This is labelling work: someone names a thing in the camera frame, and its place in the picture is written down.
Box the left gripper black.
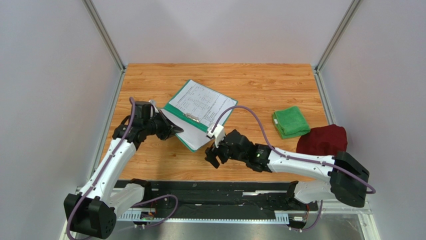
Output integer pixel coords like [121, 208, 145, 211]
[143, 109, 183, 141]

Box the white paper sheet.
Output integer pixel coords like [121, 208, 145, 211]
[161, 109, 211, 152]

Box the green file folder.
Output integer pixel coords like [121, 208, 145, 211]
[161, 79, 238, 152]

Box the printed paper sheet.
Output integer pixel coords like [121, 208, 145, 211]
[163, 79, 238, 131]

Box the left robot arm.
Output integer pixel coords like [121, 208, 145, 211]
[63, 97, 184, 240]

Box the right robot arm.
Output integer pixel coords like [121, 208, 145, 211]
[205, 129, 370, 208]

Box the metal folder clamp bar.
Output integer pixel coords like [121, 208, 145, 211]
[183, 113, 200, 123]

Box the green folded cloth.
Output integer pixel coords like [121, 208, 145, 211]
[272, 106, 311, 139]

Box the dark red hat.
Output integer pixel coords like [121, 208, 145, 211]
[296, 124, 348, 156]

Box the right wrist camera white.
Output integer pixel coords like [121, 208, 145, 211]
[206, 123, 226, 148]

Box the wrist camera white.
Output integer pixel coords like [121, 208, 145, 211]
[148, 99, 159, 117]
[206, 123, 226, 148]

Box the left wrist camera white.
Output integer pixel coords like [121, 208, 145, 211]
[148, 99, 159, 117]

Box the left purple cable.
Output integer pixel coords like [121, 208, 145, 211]
[65, 96, 179, 240]

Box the purple cable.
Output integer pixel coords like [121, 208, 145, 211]
[65, 96, 179, 240]
[211, 105, 377, 232]

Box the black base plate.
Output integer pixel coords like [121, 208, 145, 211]
[144, 180, 319, 220]

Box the left aluminium frame post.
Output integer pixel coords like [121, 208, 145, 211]
[82, 0, 126, 73]

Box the aluminium frame post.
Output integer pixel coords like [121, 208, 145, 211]
[314, 0, 363, 74]
[82, 0, 126, 73]

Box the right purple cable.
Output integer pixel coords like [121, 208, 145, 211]
[211, 105, 377, 232]

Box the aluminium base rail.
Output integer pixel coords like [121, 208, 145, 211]
[59, 187, 372, 225]

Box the right aluminium frame post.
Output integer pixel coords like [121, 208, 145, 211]
[314, 0, 363, 74]

